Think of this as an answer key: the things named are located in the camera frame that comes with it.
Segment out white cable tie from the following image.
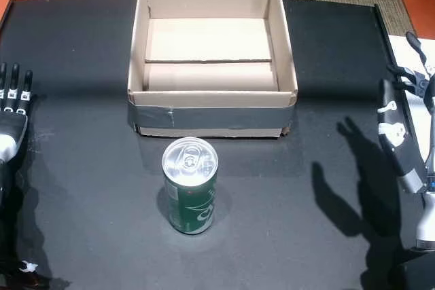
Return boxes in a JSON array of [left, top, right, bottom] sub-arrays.
[[18, 259, 39, 274]]

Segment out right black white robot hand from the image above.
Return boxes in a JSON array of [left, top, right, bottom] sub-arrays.
[[376, 31, 435, 196]]

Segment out black table edge rail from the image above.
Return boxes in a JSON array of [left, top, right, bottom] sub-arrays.
[[373, 3, 428, 172]]

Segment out green soda can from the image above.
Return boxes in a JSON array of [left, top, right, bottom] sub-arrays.
[[161, 137, 219, 236]]

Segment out open cardboard box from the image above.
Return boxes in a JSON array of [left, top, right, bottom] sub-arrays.
[[127, 0, 299, 138]]

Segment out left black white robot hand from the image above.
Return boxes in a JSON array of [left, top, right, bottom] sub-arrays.
[[0, 61, 37, 164]]

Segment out grey duct tape strip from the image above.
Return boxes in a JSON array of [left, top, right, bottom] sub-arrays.
[[128, 102, 295, 132]]

